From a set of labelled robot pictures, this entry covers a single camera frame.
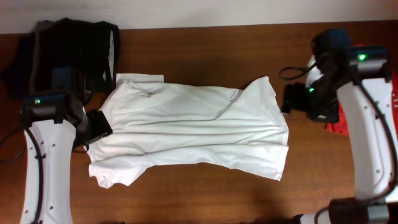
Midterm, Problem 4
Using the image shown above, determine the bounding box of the white t-shirt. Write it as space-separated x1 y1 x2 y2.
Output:
88 73 289 188

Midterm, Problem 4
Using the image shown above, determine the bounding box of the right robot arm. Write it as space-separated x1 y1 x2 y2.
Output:
281 29 397 223

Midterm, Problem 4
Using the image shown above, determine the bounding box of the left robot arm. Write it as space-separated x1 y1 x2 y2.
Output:
20 67 113 223

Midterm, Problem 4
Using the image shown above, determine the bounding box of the red hooded garment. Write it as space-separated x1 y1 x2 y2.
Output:
325 43 398 136

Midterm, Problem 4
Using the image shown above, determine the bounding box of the black folded garment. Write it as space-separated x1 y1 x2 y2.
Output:
35 18 121 93

